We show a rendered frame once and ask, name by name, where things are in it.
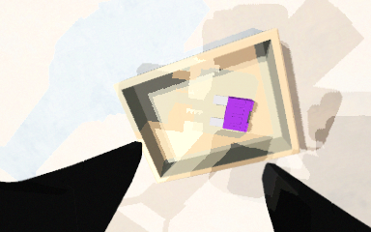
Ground beige rectangular tray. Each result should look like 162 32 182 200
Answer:
113 28 300 184

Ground violet blade fuse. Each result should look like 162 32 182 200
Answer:
210 95 254 132

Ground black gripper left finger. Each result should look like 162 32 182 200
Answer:
0 141 142 232

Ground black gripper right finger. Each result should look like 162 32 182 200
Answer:
262 163 371 232

